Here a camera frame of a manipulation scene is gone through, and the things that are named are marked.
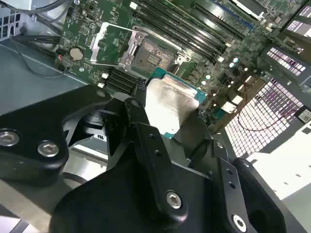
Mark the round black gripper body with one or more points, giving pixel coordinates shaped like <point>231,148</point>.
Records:
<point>109,206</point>

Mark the metal CPU socket cover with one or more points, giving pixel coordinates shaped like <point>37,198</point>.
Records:
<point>98,42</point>

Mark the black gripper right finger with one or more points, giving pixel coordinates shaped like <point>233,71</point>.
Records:
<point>227,179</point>

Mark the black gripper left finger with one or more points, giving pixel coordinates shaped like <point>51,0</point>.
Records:
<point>29,126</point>

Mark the silver topped CPU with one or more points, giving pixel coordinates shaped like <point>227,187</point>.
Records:
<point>167,102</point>

